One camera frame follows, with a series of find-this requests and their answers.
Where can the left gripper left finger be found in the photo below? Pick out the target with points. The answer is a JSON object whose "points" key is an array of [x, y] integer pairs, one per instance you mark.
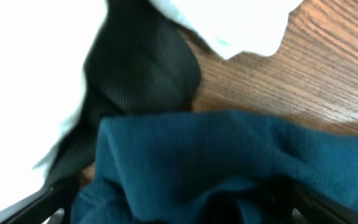
{"points": [[49, 205]]}

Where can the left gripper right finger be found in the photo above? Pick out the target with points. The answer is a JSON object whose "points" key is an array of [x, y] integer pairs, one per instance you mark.
{"points": [[308, 207]]}

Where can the blue polo shirt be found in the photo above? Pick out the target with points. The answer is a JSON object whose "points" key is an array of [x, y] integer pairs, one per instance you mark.
{"points": [[216, 167]]}

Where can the white t-shirt with black print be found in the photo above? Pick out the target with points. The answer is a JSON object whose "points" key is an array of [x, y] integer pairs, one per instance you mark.
{"points": [[43, 50]]}

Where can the black garment on left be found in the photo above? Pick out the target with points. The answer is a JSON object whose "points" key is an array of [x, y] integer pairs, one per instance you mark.
{"points": [[139, 64]]}

